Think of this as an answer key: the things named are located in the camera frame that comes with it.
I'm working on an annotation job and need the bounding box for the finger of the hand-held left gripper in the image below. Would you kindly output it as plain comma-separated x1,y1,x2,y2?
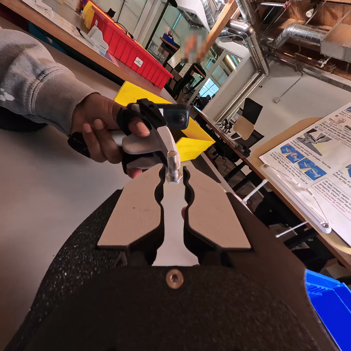
122,154,166,175
121,126,181,168

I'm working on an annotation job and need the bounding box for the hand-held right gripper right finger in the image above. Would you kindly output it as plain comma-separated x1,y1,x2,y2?
183,165,252,265

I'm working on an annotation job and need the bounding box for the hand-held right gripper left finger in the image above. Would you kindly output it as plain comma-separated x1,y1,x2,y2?
97,164,167,265

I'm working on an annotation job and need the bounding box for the silver bolt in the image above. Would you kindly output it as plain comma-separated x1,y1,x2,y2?
165,150,184,185

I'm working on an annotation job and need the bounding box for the person's left forearm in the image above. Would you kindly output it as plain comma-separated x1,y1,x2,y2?
0,27,101,135

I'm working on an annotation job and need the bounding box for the person's left hand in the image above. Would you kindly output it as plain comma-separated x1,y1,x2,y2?
71,93,151,179

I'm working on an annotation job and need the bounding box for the yellow plastic bin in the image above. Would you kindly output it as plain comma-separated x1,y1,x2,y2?
82,0,110,30
113,81,216,163

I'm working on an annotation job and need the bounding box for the wooden stand with black panel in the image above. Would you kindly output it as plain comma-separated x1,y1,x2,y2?
228,98,264,141

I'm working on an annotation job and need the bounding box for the red plastic bin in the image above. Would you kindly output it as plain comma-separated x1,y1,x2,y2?
90,5,174,89

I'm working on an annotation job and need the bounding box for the white plastic holder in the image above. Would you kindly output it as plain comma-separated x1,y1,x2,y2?
79,26,109,57

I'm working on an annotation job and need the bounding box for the printed instruction sheet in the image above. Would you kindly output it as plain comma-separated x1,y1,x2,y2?
259,103,351,246

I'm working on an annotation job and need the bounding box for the blue plastic bin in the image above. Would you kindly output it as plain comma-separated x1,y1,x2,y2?
305,269,351,351

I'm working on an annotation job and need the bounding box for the wooden post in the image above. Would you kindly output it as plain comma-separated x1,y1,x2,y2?
206,0,238,52

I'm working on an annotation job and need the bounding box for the silver ventilation duct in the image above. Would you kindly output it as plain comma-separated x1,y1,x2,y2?
270,21,331,51

